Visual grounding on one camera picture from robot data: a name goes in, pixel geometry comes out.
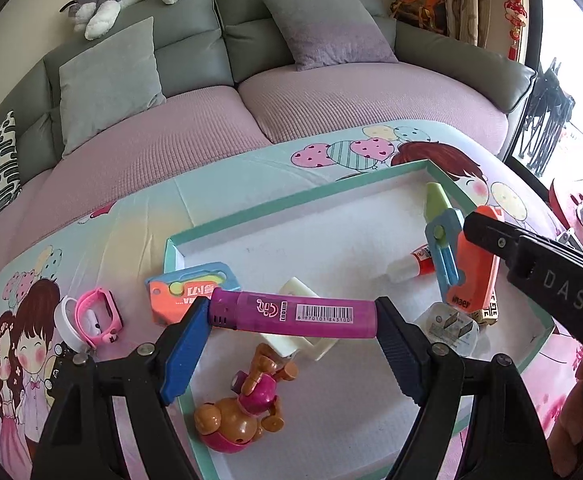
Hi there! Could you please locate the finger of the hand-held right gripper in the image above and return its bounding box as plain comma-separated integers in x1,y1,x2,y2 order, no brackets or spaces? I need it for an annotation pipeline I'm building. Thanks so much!
464,211,521,271

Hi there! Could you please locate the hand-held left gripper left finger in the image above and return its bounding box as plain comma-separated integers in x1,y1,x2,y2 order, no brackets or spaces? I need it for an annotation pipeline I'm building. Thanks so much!
30,297,211,480

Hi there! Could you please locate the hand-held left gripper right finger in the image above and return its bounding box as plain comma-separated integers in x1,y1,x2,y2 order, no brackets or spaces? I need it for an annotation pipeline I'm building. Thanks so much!
375,296,555,480

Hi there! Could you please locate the orange and blue utility knife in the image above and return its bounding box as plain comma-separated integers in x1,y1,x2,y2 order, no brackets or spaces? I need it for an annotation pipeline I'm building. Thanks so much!
145,261,242,328
444,205,503,318

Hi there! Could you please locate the white charger plug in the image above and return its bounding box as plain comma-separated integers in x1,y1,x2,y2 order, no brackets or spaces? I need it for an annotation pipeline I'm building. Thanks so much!
414,301,481,358

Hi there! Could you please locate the brown and pink bear toy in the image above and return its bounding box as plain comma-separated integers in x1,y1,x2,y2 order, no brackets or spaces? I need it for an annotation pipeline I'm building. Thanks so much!
194,342,299,455

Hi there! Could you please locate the purple lighter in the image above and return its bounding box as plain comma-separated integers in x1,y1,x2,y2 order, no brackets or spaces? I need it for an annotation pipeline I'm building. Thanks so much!
209,289,377,340

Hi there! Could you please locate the white tray with teal rim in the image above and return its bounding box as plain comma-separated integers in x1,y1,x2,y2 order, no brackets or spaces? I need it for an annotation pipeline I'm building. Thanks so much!
164,159,555,480

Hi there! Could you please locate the blue and green toy knife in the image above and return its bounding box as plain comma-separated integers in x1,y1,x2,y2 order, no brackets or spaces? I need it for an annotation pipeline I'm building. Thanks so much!
424,182,467,303

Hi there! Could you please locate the red and white glue stick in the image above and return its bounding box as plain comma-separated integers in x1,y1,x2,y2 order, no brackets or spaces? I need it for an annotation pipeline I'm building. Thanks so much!
386,244,435,283

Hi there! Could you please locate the small patterned block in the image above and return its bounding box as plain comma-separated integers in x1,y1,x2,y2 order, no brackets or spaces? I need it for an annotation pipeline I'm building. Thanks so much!
471,295,502,326

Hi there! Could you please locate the pink kids smart watch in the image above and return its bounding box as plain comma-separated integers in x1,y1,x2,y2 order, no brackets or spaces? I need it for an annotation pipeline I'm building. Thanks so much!
74,287,125,348

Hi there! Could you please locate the white eraser block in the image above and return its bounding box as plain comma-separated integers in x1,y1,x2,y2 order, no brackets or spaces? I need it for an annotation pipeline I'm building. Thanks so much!
264,277,337,362

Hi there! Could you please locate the black toy car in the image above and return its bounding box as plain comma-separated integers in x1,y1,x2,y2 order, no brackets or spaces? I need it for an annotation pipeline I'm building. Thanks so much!
44,342,95,396

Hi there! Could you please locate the black folding rack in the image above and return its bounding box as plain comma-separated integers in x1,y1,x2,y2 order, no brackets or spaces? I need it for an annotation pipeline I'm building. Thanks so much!
514,57,577,178

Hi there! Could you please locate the printed cartoon blanket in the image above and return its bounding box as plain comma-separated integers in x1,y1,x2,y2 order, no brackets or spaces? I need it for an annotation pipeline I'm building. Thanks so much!
0,120,583,480

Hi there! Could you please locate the red hanging decoration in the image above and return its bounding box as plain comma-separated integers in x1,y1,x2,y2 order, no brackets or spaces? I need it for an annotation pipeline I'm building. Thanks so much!
501,0,529,61

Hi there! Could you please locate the beige patterned curtain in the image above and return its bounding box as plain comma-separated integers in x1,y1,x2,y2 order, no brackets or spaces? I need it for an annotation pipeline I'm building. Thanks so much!
444,0,492,48

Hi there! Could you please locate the grey sofa with pink cover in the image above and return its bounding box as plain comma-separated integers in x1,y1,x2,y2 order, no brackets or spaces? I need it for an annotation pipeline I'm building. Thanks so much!
0,0,537,251

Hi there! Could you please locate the orange and black bag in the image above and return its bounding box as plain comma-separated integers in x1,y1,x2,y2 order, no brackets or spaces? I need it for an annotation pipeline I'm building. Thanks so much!
390,0,447,36

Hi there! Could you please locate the purple grey cushion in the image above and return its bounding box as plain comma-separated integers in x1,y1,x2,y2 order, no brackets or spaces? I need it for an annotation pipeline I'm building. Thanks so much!
258,0,399,72

